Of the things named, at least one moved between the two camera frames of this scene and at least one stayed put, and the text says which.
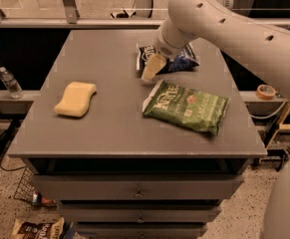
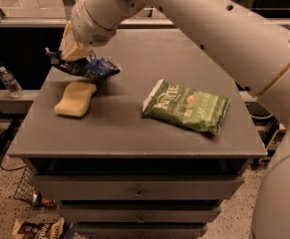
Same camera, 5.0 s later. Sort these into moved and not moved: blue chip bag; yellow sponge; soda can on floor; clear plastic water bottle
Moved: blue chip bag
Not moved: soda can on floor; yellow sponge; clear plastic water bottle
